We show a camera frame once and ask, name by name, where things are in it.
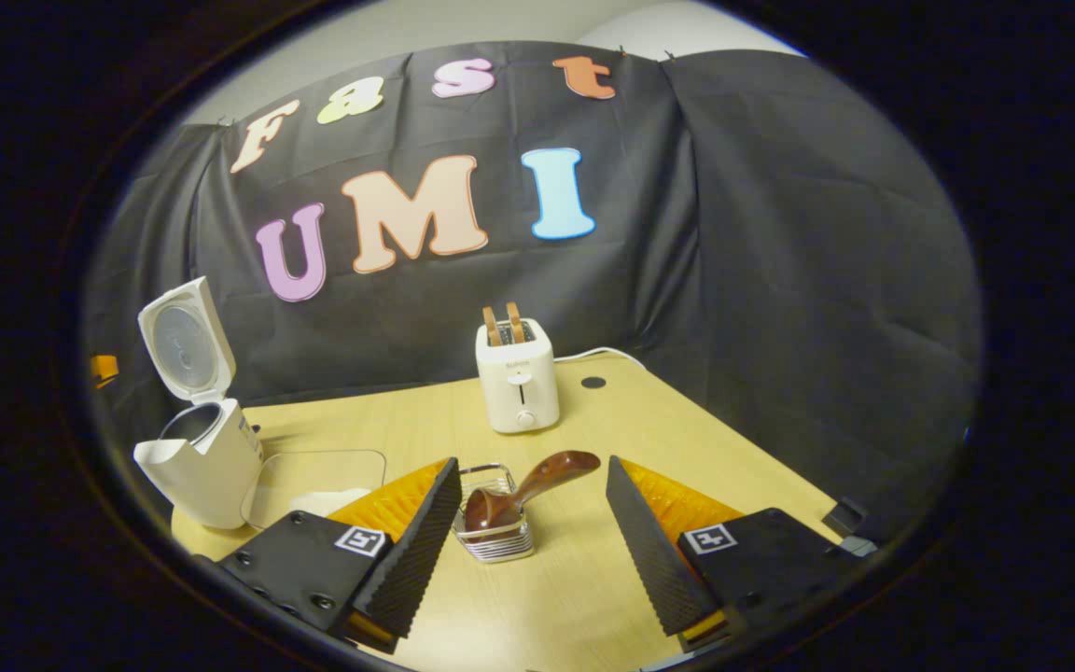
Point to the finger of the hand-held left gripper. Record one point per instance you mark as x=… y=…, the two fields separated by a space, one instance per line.
x=104 y=370

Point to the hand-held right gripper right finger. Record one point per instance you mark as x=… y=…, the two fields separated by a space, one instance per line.
x=654 y=560

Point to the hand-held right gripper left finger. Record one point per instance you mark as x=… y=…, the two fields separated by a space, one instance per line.
x=411 y=560

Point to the clear plastic rice container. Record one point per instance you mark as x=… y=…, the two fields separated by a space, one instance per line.
x=323 y=467

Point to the brown wooden spoon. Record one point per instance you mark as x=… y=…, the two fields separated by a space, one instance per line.
x=547 y=471

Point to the white rice cooker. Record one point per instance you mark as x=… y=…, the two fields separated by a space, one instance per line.
x=211 y=467

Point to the white toaster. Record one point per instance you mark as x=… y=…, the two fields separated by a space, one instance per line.
x=519 y=392

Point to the toasted bread slice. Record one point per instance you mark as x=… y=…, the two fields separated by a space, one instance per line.
x=493 y=328
x=515 y=324

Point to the black backdrop cloth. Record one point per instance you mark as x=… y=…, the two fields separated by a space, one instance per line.
x=687 y=233

